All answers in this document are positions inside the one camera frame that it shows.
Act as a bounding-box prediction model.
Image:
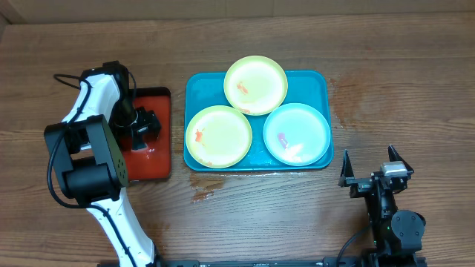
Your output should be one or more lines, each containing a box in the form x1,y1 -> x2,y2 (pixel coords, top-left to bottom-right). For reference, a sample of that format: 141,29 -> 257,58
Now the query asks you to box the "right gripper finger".
340,149 -> 354,179
387,145 -> 412,171

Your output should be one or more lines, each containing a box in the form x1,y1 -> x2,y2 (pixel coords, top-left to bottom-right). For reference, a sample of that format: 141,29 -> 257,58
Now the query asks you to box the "dark green orange sponge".
132,136 -> 147,151

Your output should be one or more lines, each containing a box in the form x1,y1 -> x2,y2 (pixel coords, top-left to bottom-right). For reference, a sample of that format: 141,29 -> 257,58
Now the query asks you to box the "light blue plate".
263,103 -> 330,167

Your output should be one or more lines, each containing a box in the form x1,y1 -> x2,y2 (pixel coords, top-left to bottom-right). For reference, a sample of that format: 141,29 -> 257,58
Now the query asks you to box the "yellow-green plate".
185,105 -> 252,169
223,56 -> 289,116

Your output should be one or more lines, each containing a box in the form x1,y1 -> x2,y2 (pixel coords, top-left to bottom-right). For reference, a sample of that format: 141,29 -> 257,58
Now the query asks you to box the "yellow-green plate top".
223,56 -> 289,116

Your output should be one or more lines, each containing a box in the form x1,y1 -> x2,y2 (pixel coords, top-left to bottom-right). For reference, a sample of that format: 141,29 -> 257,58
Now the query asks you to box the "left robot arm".
44,61 -> 162,266

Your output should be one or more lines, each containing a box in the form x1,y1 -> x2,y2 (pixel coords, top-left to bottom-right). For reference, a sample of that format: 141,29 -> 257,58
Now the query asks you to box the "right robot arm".
335,145 -> 427,266

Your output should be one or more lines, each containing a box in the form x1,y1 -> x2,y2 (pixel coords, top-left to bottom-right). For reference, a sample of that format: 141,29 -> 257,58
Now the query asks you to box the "red black lacquer tray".
119,87 -> 171,181

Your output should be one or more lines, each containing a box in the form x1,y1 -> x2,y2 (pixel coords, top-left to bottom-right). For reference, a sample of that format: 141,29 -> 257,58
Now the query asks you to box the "blue plastic tray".
184,70 -> 331,171

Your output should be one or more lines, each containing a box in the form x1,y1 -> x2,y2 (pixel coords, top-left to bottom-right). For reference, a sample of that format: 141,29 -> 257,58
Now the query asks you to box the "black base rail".
96,255 -> 428,267

